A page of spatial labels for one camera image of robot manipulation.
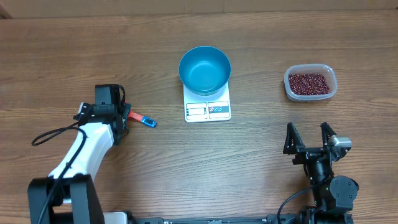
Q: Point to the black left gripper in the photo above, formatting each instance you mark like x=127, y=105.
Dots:
x=126, y=109

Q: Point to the clear plastic container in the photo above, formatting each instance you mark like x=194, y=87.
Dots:
x=325, y=70

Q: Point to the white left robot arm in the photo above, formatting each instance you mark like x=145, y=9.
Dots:
x=67, y=194

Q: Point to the white kitchen scale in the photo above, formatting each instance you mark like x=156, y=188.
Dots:
x=198, y=108

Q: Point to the red beans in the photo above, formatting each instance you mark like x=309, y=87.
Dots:
x=308, y=84

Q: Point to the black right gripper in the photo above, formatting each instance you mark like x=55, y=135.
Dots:
x=292, y=145

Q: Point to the blue bowl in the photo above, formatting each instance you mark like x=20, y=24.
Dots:
x=204, y=70

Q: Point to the red measuring scoop blue handle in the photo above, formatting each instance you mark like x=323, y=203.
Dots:
x=143, y=119

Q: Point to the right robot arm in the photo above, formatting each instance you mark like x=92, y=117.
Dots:
x=333, y=195

